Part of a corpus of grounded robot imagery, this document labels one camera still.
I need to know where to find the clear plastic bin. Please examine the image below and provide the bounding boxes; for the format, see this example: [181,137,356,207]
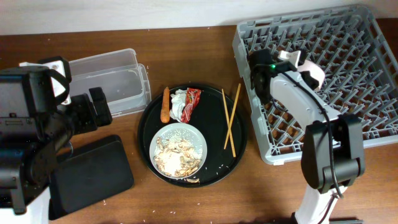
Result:
[70,49,152,118]

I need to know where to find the peanut shell on tray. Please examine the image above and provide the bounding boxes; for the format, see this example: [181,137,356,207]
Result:
[185,179,200,183]

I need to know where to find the grey dishwasher rack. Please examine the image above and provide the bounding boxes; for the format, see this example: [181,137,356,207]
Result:
[233,5,397,166]

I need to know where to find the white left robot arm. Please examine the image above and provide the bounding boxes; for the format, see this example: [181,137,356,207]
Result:
[1,56,113,223]

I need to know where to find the black rectangular bin lid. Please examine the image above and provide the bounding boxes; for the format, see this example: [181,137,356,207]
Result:
[49,135,134,220]

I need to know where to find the orange carrot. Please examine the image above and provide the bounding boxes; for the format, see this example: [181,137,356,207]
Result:
[160,87,170,123]

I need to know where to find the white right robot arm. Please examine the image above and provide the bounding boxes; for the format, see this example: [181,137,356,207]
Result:
[248,49,365,224]

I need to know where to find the round black tray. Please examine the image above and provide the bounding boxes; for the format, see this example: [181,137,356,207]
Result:
[137,83,248,188]

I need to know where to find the wooden chopstick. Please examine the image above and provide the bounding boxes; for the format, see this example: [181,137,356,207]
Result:
[221,89,236,158]
[229,83,241,143]

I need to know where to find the red snack wrapper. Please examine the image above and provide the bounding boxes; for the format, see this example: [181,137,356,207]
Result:
[181,88,202,123]

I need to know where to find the white plate with food scraps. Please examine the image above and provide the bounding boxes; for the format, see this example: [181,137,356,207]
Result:
[149,123,207,182]

